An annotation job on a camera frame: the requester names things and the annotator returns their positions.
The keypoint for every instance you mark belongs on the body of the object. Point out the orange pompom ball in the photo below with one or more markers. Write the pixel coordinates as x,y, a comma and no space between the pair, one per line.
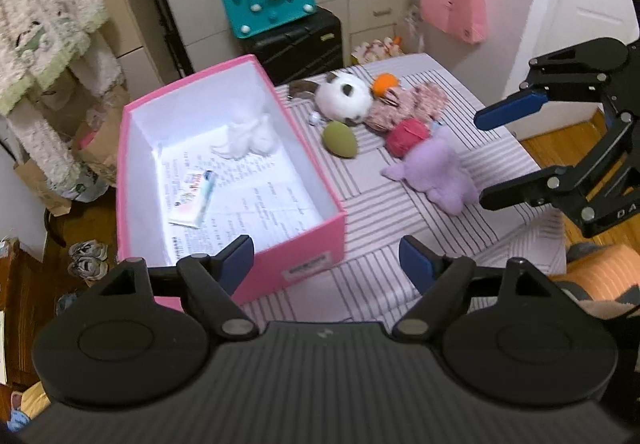
386,83

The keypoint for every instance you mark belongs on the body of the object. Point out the purple plush toy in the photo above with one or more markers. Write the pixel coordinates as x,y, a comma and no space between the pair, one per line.
440,168

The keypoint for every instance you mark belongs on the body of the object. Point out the red yarn ball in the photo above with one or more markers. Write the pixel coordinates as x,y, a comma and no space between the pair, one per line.
404,138

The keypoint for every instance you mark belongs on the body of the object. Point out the grey sneaker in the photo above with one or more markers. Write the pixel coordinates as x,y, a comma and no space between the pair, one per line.
87,269
90,250

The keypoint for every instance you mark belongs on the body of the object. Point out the cream fluffy coat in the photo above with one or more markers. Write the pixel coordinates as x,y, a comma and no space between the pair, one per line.
45,23

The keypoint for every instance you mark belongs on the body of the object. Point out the black suitcase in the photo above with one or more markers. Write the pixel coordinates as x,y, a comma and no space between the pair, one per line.
295,51

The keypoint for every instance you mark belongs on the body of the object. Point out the clear plastic wrapper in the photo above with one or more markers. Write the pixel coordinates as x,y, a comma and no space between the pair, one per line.
414,31

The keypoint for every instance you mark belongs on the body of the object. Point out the pink knitted plush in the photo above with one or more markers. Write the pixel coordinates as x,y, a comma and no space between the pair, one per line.
415,101

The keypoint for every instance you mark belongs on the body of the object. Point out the orange striped cloth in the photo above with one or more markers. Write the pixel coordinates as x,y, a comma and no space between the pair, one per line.
607,269

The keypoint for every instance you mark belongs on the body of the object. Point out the white brown plush cat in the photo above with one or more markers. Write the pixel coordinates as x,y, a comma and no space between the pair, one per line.
342,98

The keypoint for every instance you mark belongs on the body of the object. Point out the white cream tube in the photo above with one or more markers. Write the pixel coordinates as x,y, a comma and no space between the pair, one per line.
192,199

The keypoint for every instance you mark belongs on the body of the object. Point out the white fluffy plush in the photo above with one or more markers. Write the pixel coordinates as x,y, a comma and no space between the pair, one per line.
247,136

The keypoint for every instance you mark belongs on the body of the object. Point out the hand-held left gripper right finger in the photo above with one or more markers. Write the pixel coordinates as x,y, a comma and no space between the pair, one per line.
416,264

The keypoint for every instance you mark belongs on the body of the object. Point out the floral gift bag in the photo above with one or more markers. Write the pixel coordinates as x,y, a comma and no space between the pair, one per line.
377,49

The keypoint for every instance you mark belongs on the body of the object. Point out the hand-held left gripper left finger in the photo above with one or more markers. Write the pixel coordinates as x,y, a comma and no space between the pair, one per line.
241,255

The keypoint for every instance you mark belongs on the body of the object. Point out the pink storage box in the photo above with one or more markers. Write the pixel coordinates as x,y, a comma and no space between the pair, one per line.
300,244

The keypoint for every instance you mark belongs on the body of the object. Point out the small white ball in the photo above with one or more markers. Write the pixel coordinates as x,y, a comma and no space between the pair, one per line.
314,118

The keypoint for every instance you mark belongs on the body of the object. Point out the white door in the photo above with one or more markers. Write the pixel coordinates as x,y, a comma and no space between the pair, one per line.
595,23

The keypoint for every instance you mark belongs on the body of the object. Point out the printed paper sheet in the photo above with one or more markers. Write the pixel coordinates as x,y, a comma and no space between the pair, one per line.
270,204

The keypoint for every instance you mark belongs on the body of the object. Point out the brown paper bag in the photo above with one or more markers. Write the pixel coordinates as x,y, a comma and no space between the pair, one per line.
105,138

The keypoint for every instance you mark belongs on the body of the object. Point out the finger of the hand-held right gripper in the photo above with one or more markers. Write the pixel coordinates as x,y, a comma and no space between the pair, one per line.
525,189
510,109

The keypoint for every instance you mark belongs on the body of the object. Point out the green egg sponge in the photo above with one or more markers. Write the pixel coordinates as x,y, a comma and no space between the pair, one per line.
340,138

